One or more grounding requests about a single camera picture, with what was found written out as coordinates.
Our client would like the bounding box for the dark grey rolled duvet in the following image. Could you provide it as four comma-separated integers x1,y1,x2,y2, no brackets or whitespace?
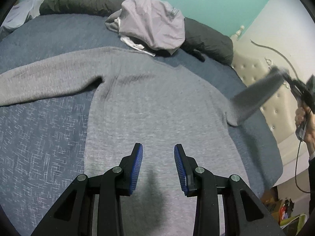
39,0,234,65

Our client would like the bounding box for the cream tufted headboard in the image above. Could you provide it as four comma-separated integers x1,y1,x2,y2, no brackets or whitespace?
230,25,315,185

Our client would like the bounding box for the person's right forearm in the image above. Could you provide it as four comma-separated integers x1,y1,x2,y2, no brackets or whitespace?
308,152,315,227

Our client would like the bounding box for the white garment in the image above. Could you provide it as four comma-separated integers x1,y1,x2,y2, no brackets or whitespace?
119,36,156,57

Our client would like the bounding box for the person's right hand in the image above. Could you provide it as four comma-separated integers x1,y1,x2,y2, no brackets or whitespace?
295,103,315,158

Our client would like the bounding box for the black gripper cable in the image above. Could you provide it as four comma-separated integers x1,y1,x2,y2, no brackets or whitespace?
294,140,312,193

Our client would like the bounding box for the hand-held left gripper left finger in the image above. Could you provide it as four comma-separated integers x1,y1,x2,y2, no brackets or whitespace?
31,143,143,236

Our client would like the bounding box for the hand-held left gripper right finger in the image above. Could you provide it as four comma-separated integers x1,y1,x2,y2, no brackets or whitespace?
174,144,283,236

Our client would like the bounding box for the green bag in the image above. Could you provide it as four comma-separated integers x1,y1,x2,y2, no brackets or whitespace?
281,214,308,231

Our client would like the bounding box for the black garment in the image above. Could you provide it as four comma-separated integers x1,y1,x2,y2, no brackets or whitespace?
192,48,206,62

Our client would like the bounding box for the light blue sheet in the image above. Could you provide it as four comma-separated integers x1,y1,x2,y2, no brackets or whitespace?
0,0,46,40

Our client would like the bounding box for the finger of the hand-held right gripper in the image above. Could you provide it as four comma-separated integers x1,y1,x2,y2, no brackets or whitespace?
268,66,296,85

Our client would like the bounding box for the grey knit sweater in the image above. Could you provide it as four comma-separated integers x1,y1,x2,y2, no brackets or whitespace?
0,47,289,236

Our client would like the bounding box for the lilac garment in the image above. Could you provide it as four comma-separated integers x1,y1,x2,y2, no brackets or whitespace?
105,0,185,56

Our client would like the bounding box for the brown cardboard box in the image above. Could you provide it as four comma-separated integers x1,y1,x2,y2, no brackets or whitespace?
262,187,278,212

